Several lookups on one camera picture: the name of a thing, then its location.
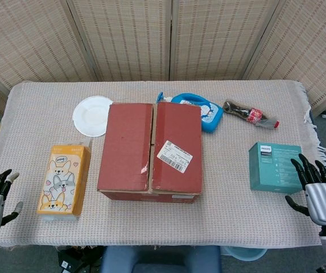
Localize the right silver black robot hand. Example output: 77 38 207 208
284 153 326 228

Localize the red cardboard box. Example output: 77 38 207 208
96 102 204 205

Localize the teal Philips product box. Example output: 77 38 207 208
248 142 308 195

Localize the orange corgi tissue pack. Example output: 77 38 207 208
36 144 92 223

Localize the light blue plastic basin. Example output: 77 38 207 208
222 246 269 262

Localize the black floor power strip clutter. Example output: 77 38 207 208
55 245 105 273

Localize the beige woven tablecloth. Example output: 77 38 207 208
0 80 326 249

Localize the crushed cola bottle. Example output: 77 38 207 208
222 98 280 130

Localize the white paper plate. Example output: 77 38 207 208
72 96 114 138

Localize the blue detergent bottle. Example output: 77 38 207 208
156 92 225 134

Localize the blue chair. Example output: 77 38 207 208
100 245 223 273

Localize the bamboo folding screen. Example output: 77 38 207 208
0 0 326 118

